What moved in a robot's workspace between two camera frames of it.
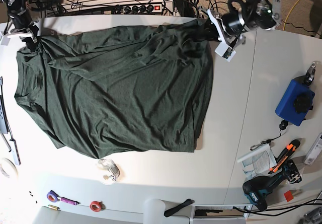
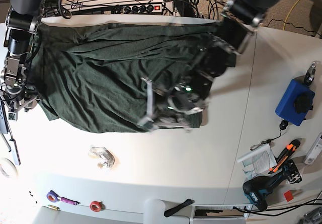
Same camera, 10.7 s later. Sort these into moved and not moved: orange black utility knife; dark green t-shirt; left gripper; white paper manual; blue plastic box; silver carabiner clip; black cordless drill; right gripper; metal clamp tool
Moved: left gripper; dark green t-shirt; right gripper
Not moved: black cordless drill; orange black utility knife; blue plastic box; silver carabiner clip; white paper manual; metal clamp tool
